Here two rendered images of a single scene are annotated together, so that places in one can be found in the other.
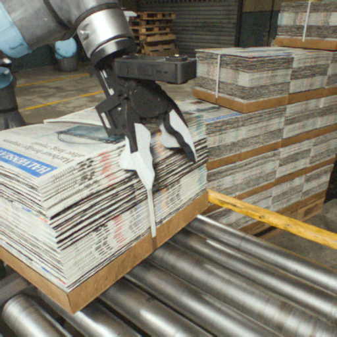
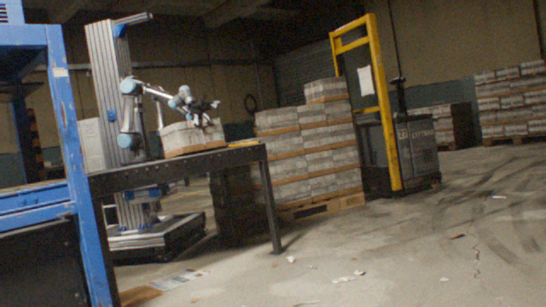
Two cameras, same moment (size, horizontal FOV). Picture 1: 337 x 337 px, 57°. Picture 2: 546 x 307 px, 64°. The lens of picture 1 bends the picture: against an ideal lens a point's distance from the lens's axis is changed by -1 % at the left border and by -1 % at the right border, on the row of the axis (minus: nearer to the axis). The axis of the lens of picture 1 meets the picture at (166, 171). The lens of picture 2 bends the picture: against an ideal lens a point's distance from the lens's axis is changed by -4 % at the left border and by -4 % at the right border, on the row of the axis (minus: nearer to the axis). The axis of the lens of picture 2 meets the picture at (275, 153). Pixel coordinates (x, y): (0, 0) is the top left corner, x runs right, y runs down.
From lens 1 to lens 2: 2.91 m
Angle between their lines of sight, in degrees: 25
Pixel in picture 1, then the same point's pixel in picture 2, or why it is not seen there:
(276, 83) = (288, 120)
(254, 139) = (283, 148)
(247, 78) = (270, 118)
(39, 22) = (177, 101)
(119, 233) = (194, 140)
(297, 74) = (302, 114)
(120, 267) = (194, 147)
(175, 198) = (212, 138)
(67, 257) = (182, 140)
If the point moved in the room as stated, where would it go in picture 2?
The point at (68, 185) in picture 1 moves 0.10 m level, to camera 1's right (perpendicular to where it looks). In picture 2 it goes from (182, 124) to (195, 123)
